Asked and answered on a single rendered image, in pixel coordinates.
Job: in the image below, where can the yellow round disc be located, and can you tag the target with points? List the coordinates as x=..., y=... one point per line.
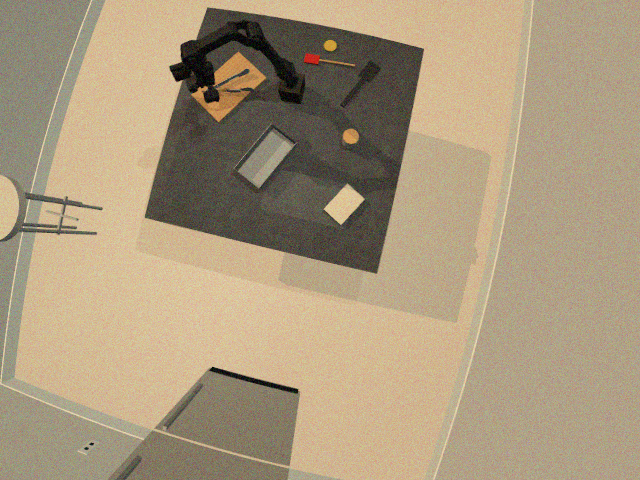
x=330, y=46

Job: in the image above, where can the beige rectangular block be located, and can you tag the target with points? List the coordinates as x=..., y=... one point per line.
x=344, y=204

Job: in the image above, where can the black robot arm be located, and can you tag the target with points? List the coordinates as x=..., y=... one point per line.
x=193, y=53

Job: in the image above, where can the grey jar with wooden lid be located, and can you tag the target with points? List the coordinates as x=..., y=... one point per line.
x=350, y=138

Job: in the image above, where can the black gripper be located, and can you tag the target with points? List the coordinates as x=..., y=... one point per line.
x=209, y=80

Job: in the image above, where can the wooden cutting board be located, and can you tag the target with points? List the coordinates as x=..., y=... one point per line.
x=229, y=101

